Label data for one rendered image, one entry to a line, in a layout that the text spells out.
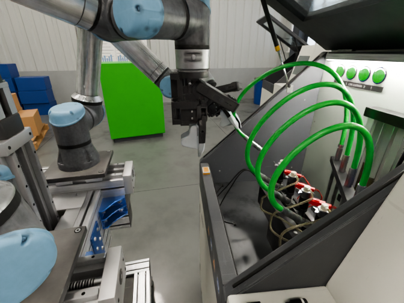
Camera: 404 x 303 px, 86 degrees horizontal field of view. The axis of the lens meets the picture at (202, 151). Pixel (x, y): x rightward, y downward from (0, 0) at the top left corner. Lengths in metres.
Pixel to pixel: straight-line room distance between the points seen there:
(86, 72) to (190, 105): 0.58
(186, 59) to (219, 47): 6.93
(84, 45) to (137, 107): 3.01
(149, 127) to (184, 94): 3.55
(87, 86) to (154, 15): 0.63
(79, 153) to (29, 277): 0.61
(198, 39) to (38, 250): 0.43
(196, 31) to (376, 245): 0.52
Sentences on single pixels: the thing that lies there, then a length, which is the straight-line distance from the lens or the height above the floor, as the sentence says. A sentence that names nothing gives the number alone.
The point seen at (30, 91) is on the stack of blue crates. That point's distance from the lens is 6.81.
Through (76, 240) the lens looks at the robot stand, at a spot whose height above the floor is 1.04.
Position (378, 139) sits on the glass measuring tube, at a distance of 0.86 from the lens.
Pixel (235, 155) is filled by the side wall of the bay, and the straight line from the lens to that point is 1.08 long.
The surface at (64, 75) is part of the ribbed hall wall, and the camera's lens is 7.45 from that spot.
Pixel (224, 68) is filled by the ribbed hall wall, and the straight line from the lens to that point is 7.49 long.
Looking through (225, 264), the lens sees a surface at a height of 0.95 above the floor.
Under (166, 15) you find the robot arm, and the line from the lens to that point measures 0.42.
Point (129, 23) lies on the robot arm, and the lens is 0.41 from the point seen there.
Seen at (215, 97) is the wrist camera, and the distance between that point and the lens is 0.51.
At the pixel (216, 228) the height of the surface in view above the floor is 0.95.
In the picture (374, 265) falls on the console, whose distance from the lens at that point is 0.53.
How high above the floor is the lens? 1.44
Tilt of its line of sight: 24 degrees down
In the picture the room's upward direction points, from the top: straight up
